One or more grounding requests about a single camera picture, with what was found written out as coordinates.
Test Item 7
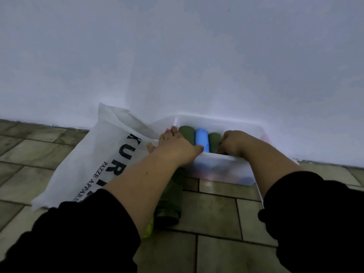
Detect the person's right hand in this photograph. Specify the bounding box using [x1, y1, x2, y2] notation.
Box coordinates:
[217, 130, 257, 158]

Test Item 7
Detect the translucent white plastic box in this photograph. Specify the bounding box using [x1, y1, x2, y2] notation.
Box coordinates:
[173, 114, 271, 187]

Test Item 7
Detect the yellow-green cloth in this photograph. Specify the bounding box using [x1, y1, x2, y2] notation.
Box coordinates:
[142, 214, 155, 239]

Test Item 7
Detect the person's right forearm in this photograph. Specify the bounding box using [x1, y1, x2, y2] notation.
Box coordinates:
[241, 138, 364, 273]

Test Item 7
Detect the white bag with black print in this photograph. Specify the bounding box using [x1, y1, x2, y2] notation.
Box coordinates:
[31, 103, 177, 211]

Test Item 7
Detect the rolled blue cloth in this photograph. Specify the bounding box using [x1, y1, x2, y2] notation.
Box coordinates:
[195, 128, 210, 153]

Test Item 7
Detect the person's left hand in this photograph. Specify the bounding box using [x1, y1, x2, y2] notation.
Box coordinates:
[146, 126, 204, 167]

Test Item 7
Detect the person's left forearm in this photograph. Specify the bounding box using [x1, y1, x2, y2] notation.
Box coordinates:
[0, 153, 185, 273]

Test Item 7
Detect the rolled dark green cloth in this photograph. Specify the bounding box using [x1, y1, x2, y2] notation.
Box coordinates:
[154, 168, 187, 228]

